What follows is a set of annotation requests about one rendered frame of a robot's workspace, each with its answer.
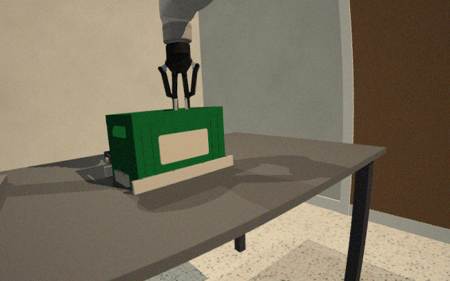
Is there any green crate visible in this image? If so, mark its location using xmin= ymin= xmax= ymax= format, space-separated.
xmin=109 ymin=106 xmax=225 ymax=186

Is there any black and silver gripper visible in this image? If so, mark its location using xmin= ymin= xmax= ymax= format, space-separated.
xmin=158 ymin=42 xmax=200 ymax=110

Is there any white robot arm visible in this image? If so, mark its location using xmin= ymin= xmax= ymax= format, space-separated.
xmin=159 ymin=0 xmax=213 ymax=45

